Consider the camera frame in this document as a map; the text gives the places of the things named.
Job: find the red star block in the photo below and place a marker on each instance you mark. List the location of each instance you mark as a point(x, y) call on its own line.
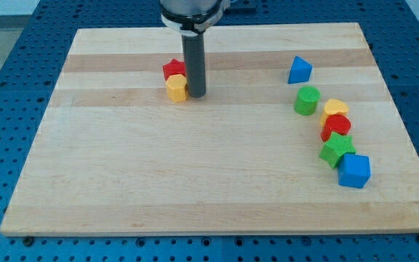
point(173, 67)

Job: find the blue triangle block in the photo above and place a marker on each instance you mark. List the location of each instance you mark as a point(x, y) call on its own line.
point(300, 71)

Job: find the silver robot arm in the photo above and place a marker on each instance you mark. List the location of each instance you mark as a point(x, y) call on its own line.
point(192, 17)

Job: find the green star block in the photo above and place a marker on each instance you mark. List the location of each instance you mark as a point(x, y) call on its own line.
point(335, 148)

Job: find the red cylinder block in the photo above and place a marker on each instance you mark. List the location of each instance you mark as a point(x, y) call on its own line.
point(335, 123)

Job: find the light wooden board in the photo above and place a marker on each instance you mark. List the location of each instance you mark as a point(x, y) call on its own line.
point(114, 156)

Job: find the yellow heart block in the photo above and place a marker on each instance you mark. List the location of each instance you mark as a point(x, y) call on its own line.
point(333, 107)

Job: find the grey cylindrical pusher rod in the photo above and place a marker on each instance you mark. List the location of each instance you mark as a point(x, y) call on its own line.
point(193, 52)

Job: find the green cylinder block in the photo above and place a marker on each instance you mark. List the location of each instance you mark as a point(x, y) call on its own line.
point(306, 100)

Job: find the blue cube block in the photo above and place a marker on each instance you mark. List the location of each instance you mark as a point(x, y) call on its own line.
point(354, 170)

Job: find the yellow hexagon block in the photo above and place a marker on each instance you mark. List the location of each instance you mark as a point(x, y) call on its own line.
point(176, 86)

